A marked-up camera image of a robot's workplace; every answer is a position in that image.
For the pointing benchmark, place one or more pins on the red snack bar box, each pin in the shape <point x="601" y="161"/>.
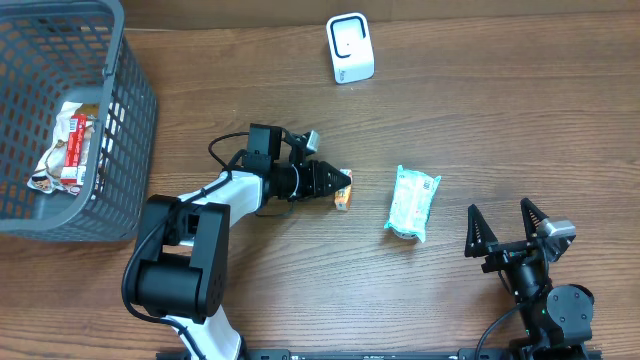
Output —
<point x="73" y="170"/>

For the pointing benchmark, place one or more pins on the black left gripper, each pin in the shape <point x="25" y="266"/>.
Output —
<point x="308" y="180"/>

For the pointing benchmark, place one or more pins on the white crumpled snack wrapper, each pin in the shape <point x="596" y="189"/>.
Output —
<point x="46" y="176"/>

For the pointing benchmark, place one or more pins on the small orange box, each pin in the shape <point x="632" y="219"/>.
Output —
<point x="342" y="198"/>

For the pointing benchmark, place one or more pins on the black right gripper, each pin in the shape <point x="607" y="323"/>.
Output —
<point x="505" y="251"/>

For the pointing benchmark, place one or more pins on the teal white tissue pack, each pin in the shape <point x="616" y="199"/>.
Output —
<point x="413" y="195"/>

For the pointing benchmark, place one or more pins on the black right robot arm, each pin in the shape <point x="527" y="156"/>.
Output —
<point x="557" y="319"/>

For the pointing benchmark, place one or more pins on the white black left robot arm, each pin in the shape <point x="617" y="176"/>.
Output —
<point x="176" y="275"/>

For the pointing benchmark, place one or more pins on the white barcode scanner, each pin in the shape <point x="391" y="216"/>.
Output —
<point x="350" y="47"/>

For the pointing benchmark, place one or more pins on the grey plastic basket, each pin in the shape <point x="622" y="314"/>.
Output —
<point x="54" y="52"/>

